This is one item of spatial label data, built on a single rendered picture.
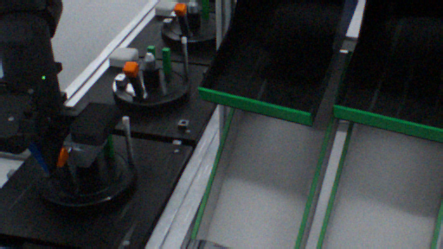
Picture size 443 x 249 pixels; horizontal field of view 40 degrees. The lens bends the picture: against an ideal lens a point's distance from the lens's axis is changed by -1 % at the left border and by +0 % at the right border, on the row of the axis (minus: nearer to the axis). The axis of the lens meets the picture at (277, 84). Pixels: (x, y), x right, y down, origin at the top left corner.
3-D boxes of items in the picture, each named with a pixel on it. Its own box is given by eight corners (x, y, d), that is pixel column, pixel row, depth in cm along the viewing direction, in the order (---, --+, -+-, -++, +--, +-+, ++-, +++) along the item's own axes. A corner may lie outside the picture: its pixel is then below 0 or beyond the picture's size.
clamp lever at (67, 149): (73, 196, 81) (60, 158, 76) (59, 194, 81) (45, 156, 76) (84, 176, 84) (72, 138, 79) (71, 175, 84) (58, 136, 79)
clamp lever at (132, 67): (144, 98, 102) (133, 71, 96) (132, 97, 103) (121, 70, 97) (150, 82, 105) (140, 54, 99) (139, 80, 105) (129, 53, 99)
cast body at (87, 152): (88, 169, 82) (81, 127, 78) (59, 163, 82) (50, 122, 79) (113, 133, 89) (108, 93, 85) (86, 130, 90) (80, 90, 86)
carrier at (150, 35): (234, 76, 119) (233, 19, 112) (119, 62, 122) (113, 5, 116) (260, 25, 139) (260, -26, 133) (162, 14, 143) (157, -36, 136)
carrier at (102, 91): (195, 150, 98) (193, 85, 92) (60, 130, 102) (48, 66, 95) (233, 77, 119) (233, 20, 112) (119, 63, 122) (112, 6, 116)
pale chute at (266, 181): (300, 270, 73) (292, 271, 69) (202, 239, 77) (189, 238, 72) (357, 55, 78) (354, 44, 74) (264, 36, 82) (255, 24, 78)
